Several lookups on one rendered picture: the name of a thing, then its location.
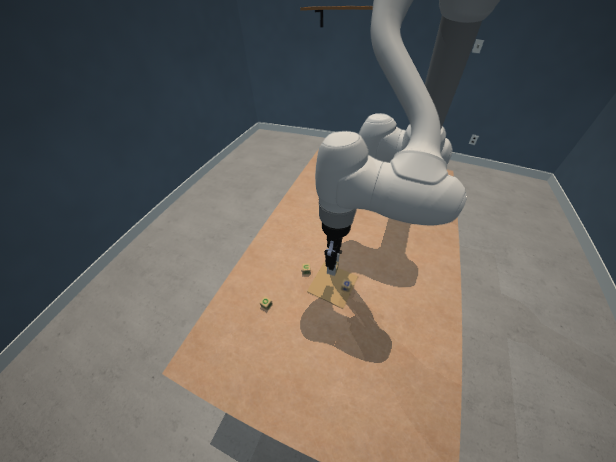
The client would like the tan flat mat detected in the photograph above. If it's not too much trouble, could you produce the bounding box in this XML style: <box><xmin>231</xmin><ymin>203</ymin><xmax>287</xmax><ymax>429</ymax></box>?
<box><xmin>307</xmin><ymin>262</ymin><xmax>358</xmax><ymax>309</ymax></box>

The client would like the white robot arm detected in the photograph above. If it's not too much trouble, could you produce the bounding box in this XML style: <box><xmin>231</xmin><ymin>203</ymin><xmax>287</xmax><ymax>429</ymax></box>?
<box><xmin>315</xmin><ymin>0</ymin><xmax>500</xmax><ymax>229</ymax></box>

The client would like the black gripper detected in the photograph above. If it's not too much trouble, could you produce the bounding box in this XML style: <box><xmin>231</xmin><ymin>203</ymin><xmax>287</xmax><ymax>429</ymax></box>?
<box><xmin>322</xmin><ymin>223</ymin><xmax>351</xmax><ymax>276</ymax></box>

